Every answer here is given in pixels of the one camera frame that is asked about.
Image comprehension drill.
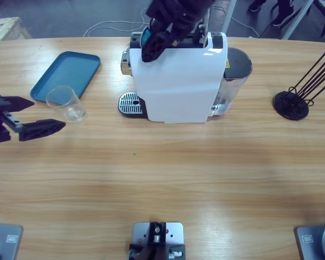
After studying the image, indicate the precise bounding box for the blue coffee capsule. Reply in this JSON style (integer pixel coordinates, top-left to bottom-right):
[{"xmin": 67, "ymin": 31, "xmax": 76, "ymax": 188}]
[{"xmin": 140, "ymin": 25, "xmax": 153, "ymax": 46}]

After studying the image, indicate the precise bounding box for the clear drinking glass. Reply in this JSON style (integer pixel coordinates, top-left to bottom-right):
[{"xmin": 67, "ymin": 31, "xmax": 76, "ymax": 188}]
[{"xmin": 45, "ymin": 85, "xmax": 87, "ymax": 123}]

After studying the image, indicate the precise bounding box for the chrome coffee machine lever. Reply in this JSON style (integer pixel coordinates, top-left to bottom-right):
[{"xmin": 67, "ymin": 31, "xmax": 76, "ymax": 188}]
[{"xmin": 192, "ymin": 8, "xmax": 210, "ymax": 47}]

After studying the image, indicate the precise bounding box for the white capsule coffee machine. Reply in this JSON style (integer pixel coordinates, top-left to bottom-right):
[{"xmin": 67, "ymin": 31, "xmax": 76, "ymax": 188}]
[{"xmin": 118, "ymin": 31, "xmax": 228, "ymax": 124}]

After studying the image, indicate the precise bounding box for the blue rectangular tray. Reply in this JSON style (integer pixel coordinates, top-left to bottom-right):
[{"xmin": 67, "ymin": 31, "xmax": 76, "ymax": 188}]
[{"xmin": 29, "ymin": 51, "xmax": 101, "ymax": 103}]

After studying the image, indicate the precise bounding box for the white table leg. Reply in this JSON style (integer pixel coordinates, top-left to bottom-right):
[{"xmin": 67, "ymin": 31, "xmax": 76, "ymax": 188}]
[{"xmin": 220, "ymin": 0, "xmax": 238, "ymax": 35}]

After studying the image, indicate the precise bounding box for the clear water tank black lid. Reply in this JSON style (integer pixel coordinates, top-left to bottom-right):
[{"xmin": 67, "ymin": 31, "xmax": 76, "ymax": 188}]
[{"xmin": 211, "ymin": 47, "xmax": 253, "ymax": 117}]

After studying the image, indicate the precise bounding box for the wooden crate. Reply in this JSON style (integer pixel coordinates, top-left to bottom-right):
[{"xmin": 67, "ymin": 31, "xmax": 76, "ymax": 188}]
[{"xmin": 0, "ymin": 16, "xmax": 33, "ymax": 43}]

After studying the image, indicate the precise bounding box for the black sneaker white sole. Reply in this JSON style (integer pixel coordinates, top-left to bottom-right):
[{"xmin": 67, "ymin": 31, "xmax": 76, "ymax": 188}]
[
  {"xmin": 272, "ymin": 8, "xmax": 295, "ymax": 27},
  {"xmin": 248, "ymin": 0, "xmax": 267, "ymax": 12}
]

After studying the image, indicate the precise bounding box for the black capsule holder with rods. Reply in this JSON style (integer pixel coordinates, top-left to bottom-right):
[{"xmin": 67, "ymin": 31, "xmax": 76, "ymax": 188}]
[{"xmin": 272, "ymin": 44, "xmax": 325, "ymax": 120}]

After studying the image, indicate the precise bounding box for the white floor cable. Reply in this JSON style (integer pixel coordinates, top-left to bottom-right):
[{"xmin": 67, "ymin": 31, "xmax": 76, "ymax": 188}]
[{"xmin": 82, "ymin": 0, "xmax": 261, "ymax": 38}]

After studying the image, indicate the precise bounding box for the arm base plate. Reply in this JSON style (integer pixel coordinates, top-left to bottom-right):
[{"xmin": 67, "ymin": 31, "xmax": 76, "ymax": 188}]
[
  {"xmin": 0, "ymin": 222, "xmax": 24, "ymax": 260},
  {"xmin": 295, "ymin": 223, "xmax": 325, "ymax": 260}
]

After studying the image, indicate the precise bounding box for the white slanted frame leg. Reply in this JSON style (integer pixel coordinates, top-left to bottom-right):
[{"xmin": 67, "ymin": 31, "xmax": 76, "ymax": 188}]
[{"xmin": 281, "ymin": 0, "xmax": 315, "ymax": 40}]

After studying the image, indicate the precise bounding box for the metal bracket with dark post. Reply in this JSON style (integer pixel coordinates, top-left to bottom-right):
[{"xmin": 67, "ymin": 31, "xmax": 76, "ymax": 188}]
[{"xmin": 128, "ymin": 221, "xmax": 186, "ymax": 260}]

